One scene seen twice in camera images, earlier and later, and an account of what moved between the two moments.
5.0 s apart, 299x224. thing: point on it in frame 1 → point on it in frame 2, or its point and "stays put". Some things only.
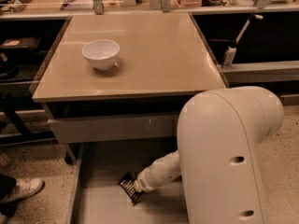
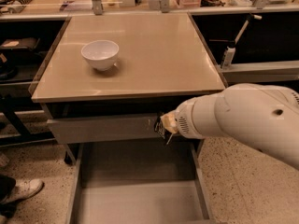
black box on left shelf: (21, 43) stays put
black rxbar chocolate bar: (128, 185) → (160, 128)
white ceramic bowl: (103, 54) stays put
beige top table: (112, 86) stays put
